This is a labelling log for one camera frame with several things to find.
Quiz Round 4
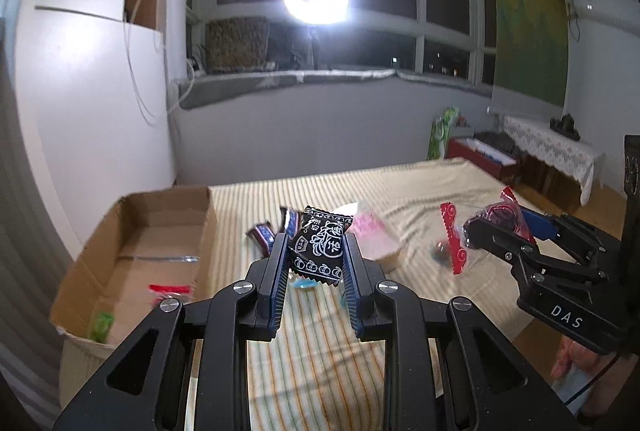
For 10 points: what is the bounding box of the dark purple snack packet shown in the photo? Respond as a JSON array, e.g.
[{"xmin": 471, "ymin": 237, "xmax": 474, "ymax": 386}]
[
  {"xmin": 248, "ymin": 223, "xmax": 277, "ymax": 258},
  {"xmin": 278, "ymin": 206, "xmax": 301, "ymax": 235}
]

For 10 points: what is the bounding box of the pink label bread packet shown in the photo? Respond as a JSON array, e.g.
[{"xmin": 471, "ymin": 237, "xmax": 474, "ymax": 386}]
[{"xmin": 332, "ymin": 201, "xmax": 404, "ymax": 275}]

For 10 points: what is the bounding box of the woven basket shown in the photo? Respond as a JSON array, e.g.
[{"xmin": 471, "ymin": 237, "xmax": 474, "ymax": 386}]
[{"xmin": 205, "ymin": 17, "xmax": 271, "ymax": 73}]

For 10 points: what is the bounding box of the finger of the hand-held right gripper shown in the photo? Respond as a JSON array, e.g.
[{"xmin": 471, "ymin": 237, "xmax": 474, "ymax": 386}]
[
  {"xmin": 520, "ymin": 206, "xmax": 622, "ymax": 274},
  {"xmin": 462, "ymin": 216, "xmax": 609, "ymax": 299}
]

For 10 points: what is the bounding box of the dark object on table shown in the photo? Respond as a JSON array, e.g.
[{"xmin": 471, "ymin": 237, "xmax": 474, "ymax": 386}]
[{"xmin": 549, "ymin": 113, "xmax": 582, "ymax": 142}]

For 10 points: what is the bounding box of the grey windowsill cover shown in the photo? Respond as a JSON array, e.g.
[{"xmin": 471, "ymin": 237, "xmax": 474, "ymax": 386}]
[{"xmin": 177, "ymin": 67, "xmax": 495, "ymax": 112}]

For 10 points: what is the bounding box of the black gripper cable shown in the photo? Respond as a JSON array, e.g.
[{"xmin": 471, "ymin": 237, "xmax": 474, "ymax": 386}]
[{"xmin": 569, "ymin": 355, "xmax": 621, "ymax": 409}]

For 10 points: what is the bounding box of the black snack packet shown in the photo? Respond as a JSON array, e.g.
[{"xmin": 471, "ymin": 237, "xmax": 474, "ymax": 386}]
[{"xmin": 287, "ymin": 205, "xmax": 357, "ymax": 288}]

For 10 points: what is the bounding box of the red edged clear candy packet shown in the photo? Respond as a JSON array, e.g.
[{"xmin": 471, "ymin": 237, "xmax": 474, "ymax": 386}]
[{"xmin": 432, "ymin": 202, "xmax": 474, "ymax": 277}]

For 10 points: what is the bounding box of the lace tablecloth table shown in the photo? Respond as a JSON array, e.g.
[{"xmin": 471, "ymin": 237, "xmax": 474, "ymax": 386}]
[{"xmin": 500, "ymin": 113, "xmax": 607, "ymax": 208}]

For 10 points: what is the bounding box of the bright green snack packet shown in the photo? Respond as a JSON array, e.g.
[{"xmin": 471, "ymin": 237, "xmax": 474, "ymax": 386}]
[{"xmin": 90, "ymin": 311, "xmax": 115, "ymax": 343}]

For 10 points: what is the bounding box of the green bag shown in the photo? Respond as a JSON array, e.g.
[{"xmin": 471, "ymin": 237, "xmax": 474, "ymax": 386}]
[{"xmin": 426, "ymin": 106, "xmax": 460, "ymax": 162}]

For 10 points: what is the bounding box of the person's right hand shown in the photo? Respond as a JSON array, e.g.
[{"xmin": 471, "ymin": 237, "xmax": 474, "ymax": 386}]
[{"xmin": 550, "ymin": 335, "xmax": 608, "ymax": 384}]

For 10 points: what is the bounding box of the white cable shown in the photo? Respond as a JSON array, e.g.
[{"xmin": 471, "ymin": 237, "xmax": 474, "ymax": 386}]
[{"xmin": 124, "ymin": 0, "xmax": 197, "ymax": 122}]

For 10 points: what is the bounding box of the red box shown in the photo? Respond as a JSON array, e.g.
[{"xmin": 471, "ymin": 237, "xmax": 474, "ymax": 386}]
[{"xmin": 445, "ymin": 135, "xmax": 522, "ymax": 184}]

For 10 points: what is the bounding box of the green wall poster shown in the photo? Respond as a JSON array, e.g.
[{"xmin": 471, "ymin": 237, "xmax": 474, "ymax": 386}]
[{"xmin": 481, "ymin": 0, "xmax": 572, "ymax": 120}]

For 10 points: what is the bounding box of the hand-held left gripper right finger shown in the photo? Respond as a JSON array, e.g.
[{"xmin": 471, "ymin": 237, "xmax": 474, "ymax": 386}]
[{"xmin": 341, "ymin": 232, "xmax": 587, "ymax": 431}]

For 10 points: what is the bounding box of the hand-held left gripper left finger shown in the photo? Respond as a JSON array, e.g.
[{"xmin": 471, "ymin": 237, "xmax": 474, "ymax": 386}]
[{"xmin": 52, "ymin": 233, "xmax": 292, "ymax": 431}]

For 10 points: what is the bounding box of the clear bag red zip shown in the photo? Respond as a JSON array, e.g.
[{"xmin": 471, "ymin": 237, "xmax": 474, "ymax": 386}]
[{"xmin": 462, "ymin": 187, "xmax": 539, "ymax": 245}]

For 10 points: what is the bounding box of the cardboard box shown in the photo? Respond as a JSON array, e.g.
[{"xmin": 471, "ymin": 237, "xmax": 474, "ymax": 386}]
[{"xmin": 49, "ymin": 186, "xmax": 218, "ymax": 353}]

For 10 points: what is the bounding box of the red snack packet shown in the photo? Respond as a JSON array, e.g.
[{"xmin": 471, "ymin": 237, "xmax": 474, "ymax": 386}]
[{"xmin": 148, "ymin": 283, "xmax": 194, "ymax": 308}]

